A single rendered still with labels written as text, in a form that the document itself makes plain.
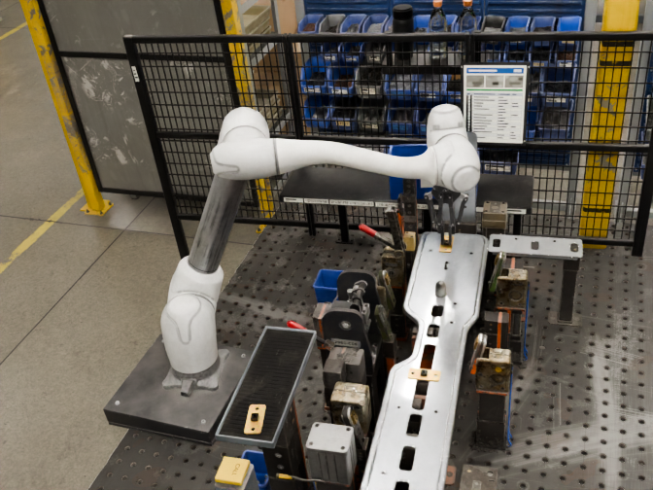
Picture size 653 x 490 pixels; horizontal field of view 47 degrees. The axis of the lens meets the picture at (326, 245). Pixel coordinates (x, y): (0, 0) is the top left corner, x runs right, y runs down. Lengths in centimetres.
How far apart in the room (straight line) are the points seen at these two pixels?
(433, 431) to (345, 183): 118
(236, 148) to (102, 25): 237
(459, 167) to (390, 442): 70
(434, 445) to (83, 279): 293
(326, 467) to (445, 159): 81
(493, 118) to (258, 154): 98
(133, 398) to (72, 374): 139
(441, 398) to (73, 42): 317
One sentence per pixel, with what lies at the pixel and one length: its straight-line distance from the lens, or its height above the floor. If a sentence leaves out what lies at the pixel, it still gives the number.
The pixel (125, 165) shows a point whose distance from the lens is 472.
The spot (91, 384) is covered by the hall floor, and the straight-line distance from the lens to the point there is 375.
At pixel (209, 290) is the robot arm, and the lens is 245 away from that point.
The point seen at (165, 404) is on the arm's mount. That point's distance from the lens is 242.
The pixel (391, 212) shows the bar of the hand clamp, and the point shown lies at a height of 121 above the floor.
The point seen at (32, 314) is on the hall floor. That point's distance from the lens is 432.
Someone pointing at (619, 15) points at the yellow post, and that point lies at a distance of 261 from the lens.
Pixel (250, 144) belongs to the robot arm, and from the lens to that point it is 206.
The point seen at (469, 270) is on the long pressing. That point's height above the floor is 100.
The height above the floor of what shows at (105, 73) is 94.
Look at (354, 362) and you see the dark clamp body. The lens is 197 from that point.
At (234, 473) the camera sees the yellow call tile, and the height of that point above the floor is 116.
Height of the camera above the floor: 245
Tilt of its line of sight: 35 degrees down
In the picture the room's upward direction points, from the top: 7 degrees counter-clockwise
